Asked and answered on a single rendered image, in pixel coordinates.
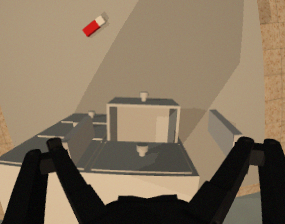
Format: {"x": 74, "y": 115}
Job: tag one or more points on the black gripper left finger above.
{"x": 28, "y": 198}

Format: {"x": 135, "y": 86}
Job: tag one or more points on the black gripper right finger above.
{"x": 219, "y": 193}

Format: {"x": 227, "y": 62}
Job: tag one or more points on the small beige chest of drawers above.
{"x": 108, "y": 185}

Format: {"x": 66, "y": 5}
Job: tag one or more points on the grey drawer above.
{"x": 145, "y": 124}
{"x": 96, "y": 118}
{"x": 17, "y": 156}
{"x": 141, "y": 158}
{"x": 62, "y": 129}

